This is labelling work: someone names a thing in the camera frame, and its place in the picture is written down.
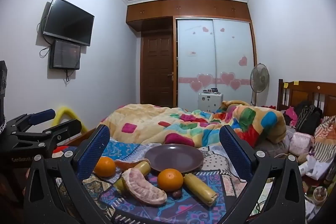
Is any peeled pomelo segment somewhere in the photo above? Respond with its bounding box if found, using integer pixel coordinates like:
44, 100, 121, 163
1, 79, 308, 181
121, 168, 168, 206

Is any standing electric fan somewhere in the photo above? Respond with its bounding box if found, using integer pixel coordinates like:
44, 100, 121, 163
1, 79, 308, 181
249, 63, 269, 106

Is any black flat television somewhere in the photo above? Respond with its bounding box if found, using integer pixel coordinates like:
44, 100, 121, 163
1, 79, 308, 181
43, 0, 95, 46

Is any striped cloth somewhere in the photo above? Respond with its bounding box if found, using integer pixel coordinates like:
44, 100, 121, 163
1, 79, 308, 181
314, 116, 336, 161

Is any wooden bed headboard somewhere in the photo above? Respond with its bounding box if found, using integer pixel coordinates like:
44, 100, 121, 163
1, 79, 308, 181
278, 79, 336, 117

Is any white plastic bag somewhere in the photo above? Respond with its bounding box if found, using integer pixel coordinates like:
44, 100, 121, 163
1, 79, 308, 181
299, 155, 329, 180

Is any large orange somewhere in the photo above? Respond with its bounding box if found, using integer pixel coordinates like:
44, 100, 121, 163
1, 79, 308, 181
94, 156, 116, 178
157, 169, 184, 192

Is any dark purple plate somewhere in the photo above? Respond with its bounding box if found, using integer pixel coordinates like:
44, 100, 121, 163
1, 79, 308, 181
144, 144, 204, 173

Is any small white cabinet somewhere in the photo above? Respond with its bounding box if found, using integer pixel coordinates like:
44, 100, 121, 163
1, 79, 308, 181
198, 93, 223, 112

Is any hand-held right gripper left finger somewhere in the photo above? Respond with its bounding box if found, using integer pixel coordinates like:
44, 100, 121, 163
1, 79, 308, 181
24, 124, 111, 224

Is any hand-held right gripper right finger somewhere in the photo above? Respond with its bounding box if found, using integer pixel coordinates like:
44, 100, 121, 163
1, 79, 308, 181
219, 124, 306, 224

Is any bread slice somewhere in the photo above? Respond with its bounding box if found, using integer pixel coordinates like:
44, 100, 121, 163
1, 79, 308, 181
115, 158, 150, 171

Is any brown wooden door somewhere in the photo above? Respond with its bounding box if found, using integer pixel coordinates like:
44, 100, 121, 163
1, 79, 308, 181
141, 31, 174, 107

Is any patterned bed sheet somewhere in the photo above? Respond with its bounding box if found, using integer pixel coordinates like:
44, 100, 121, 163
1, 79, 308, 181
52, 138, 263, 224

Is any black wall cable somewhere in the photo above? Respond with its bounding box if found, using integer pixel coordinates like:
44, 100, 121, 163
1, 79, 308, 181
36, 17, 52, 58

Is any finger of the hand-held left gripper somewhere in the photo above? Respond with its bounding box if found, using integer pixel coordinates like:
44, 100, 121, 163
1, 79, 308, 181
5, 109, 56, 133
16, 119, 82, 151

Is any small black wall monitor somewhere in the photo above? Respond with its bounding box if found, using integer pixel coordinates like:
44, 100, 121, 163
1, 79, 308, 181
49, 39, 81, 70

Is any pink quilted pouch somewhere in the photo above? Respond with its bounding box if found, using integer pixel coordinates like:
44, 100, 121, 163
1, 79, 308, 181
291, 132, 314, 155

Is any colourful patchwork blanket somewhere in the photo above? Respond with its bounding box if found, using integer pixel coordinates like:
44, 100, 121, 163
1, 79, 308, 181
100, 100, 286, 148

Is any wooden wardrobe with frosted doors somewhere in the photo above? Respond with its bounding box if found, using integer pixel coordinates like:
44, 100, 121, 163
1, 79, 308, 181
126, 0, 258, 109

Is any black bag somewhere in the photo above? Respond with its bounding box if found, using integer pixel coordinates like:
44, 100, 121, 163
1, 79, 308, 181
295, 101, 323, 135

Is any yellow foam tube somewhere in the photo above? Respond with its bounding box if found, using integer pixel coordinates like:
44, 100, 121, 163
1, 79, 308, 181
51, 106, 88, 132

